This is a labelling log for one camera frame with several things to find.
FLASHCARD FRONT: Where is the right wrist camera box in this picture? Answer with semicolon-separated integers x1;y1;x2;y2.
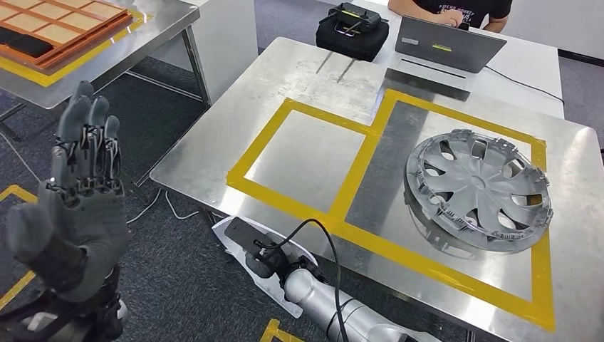
223;217;280;266

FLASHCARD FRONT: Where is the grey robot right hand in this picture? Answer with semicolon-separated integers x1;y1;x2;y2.
244;250;285;280

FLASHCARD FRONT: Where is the white pedestal cabinet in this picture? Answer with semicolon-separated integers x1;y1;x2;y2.
150;0;259;105

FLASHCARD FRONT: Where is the white plastic shell part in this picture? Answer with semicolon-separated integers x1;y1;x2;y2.
211;216;319;319

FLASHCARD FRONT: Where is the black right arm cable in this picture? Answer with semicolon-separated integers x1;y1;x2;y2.
254;217;351;342

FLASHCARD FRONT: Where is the stainless steel workbench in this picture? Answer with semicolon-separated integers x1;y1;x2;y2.
150;36;604;342

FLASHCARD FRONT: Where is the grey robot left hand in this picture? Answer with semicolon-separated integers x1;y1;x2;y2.
5;80;130;303

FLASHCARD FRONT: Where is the orange compartment tray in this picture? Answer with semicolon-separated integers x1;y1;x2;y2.
0;0;134;73

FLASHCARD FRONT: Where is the black flat device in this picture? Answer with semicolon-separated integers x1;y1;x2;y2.
6;33;54;58
0;26;23;46

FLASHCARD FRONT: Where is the silver wheel cover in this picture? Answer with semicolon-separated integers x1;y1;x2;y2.
404;128;554;254

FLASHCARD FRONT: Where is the black remote controller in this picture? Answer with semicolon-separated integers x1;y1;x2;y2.
320;2;390;38

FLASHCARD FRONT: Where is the person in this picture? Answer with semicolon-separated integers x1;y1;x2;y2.
387;0;514;34

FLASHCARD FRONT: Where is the grey laptop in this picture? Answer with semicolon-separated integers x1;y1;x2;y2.
394;15;508;74

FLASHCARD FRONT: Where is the black carry case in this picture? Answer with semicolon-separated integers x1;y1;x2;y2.
315;19;391;62

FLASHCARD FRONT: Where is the yellow floor tape square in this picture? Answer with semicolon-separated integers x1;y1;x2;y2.
0;185;38;310
258;319;308;342

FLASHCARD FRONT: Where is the yellow tape outline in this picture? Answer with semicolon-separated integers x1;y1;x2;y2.
0;8;155;88

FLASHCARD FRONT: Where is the stainless steel table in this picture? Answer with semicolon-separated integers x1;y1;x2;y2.
0;0;212;143

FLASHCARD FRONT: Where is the thin white cable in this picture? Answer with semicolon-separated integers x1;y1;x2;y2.
0;132;41;182

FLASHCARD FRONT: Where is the black laptop cable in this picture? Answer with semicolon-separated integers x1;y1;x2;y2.
484;66;566;105

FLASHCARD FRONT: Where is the white floor cable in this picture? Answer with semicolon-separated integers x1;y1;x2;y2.
126;188;202;225

